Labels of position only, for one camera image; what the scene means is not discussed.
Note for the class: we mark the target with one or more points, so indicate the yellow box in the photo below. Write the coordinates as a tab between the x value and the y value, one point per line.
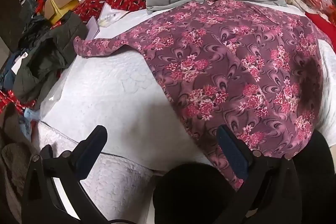
56	16

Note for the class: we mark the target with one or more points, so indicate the white paper booklet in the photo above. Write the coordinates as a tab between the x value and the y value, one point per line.
111	15

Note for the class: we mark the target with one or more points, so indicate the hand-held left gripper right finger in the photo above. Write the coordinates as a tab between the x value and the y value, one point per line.
233	153

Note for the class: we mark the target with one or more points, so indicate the plain red cloth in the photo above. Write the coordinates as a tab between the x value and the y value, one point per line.
321	24

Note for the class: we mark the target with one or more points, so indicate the red patterned cloth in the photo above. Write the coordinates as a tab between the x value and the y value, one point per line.
13	100

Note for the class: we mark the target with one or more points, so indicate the brown fleece cloth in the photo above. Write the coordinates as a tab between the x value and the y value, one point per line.
13	161

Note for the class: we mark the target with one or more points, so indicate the purple floral blouse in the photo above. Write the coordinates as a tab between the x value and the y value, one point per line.
223	69

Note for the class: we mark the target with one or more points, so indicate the dark wooden cabinet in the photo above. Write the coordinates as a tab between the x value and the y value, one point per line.
8	16

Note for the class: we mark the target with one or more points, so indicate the olive green jacket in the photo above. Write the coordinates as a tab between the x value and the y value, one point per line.
44	61

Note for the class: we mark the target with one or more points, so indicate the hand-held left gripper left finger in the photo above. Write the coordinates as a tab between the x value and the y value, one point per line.
86	154

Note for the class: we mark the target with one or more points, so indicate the white quilted bed cover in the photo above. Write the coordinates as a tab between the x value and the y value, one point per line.
105	95

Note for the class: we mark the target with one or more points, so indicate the blue cloth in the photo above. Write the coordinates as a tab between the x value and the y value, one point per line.
8	74

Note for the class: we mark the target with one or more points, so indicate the person's black pants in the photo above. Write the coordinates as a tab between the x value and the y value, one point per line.
189	192

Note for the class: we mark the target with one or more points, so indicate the pale purple card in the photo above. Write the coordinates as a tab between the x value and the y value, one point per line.
92	28

